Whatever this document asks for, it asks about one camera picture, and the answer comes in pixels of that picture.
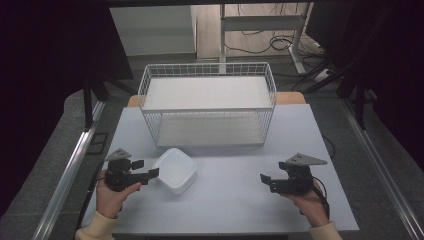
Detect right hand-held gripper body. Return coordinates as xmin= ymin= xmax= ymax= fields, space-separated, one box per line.
xmin=269 ymin=152 xmax=329 ymax=196

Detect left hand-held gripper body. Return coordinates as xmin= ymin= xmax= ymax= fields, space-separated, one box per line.
xmin=104 ymin=147 xmax=150 ymax=193

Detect white square plastic container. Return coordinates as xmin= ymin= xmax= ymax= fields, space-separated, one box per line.
xmin=151 ymin=147 xmax=198 ymax=196

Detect person's left hand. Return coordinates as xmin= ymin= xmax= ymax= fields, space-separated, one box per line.
xmin=95 ymin=169 xmax=143 ymax=220

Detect person's right hand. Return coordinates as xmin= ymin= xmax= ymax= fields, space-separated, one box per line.
xmin=281 ymin=182 xmax=332 ymax=228

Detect wooden table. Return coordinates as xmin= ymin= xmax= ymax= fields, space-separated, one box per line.
xmin=127 ymin=91 xmax=307 ymax=109

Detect black metal stand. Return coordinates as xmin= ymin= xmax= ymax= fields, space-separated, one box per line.
xmin=81 ymin=78 xmax=138 ymax=132
xmin=301 ymin=59 xmax=379 ymax=131

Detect white power strip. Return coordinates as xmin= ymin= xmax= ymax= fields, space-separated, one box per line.
xmin=312 ymin=67 xmax=332 ymax=84

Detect white cabinet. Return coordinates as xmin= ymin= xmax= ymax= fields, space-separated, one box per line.
xmin=109 ymin=4 xmax=198 ymax=58

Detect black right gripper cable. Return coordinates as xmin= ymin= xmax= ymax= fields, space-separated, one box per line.
xmin=311 ymin=175 xmax=332 ymax=221

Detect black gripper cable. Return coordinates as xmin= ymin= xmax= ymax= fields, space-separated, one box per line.
xmin=73 ymin=161 xmax=107 ymax=236
xmin=311 ymin=175 xmax=332 ymax=221

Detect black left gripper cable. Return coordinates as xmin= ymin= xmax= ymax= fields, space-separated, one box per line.
xmin=73 ymin=161 xmax=107 ymax=236

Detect aluminium floor rail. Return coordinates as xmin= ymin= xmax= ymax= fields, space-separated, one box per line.
xmin=31 ymin=100 xmax=107 ymax=240
xmin=339 ymin=98 xmax=424 ymax=240

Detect white wire basket rack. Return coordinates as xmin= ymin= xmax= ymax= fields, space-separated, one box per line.
xmin=137 ymin=61 xmax=278 ymax=148

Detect black floor cables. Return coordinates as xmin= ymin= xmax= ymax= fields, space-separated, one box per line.
xmin=223 ymin=3 xmax=334 ymax=93

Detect white metal desk frame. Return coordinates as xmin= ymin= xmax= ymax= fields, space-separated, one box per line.
xmin=218 ymin=2 xmax=314 ymax=75

